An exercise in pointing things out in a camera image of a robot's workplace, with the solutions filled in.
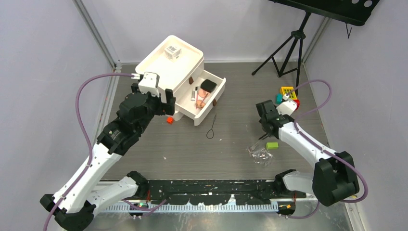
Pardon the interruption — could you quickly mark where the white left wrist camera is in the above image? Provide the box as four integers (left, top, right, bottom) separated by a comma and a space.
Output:
131, 72, 160, 97

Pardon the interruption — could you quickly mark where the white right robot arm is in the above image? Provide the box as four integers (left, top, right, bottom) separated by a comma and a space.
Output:
256, 100, 360, 206

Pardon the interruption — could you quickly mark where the white small cream tube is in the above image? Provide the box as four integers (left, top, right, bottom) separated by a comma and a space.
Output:
191, 90, 196, 101

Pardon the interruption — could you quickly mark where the black compact case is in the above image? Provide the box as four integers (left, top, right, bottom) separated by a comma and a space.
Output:
200, 79, 217, 93

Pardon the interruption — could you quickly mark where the pink powder puff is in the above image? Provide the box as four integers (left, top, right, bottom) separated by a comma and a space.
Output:
198, 89, 210, 98

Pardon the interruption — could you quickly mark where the lime green block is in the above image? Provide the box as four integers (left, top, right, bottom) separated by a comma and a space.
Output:
265, 142, 279, 150

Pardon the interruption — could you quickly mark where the small orange red cube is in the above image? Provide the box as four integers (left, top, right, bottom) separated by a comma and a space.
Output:
166, 117, 174, 124

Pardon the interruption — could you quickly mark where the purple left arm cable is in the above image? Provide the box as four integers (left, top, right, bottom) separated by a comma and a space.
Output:
42, 73, 168, 231

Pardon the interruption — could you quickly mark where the black tripod stand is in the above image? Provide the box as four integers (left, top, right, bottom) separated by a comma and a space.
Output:
251, 11, 312, 96

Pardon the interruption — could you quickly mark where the clear plastic bag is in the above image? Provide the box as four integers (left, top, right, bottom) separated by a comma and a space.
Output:
247, 140, 274, 167

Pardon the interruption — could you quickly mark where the beige makeup sponge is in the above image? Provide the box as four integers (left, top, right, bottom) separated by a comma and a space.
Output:
196, 100, 206, 109

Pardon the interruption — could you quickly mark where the red toy block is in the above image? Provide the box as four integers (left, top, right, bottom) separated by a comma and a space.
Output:
293, 99, 300, 110

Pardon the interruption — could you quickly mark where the teal wooden block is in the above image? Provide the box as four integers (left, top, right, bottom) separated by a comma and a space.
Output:
276, 93, 283, 104

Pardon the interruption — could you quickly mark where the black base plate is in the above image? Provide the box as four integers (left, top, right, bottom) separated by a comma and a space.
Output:
129, 180, 306, 205

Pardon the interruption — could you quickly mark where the black music stand tray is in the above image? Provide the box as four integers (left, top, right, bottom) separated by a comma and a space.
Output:
272, 0, 380, 26

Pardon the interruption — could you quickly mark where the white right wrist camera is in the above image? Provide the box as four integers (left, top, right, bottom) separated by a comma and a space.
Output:
276, 99, 296, 116

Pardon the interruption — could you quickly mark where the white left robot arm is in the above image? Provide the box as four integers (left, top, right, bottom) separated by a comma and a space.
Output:
40, 83, 176, 231

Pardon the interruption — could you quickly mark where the white drawer organizer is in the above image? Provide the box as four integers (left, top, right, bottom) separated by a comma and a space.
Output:
135, 35, 227, 126

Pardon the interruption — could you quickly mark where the white barcode box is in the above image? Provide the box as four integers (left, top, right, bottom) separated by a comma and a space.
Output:
164, 45, 182, 61

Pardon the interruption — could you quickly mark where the yellow toy block house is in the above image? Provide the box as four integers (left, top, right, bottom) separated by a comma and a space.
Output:
280, 86, 297, 100

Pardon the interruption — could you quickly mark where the black hair loop tool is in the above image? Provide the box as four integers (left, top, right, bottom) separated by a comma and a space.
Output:
206, 114, 217, 139

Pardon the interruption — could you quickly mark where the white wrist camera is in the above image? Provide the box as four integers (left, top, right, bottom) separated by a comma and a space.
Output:
276, 99, 296, 116
131, 72, 160, 97

